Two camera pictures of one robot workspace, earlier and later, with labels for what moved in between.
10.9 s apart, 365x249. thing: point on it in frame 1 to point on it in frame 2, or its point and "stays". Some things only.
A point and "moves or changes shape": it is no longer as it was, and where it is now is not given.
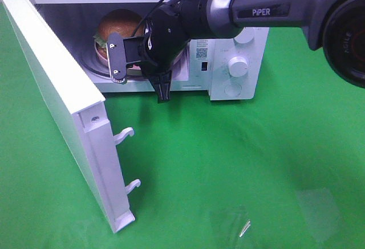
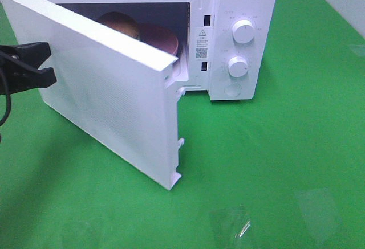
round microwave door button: x=232 y=90 stays
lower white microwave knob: x=238 y=66 stays
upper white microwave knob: x=246 y=35 stays
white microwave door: x=78 y=108 to x=121 y=89
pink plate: x=104 y=65 moves or changes shape
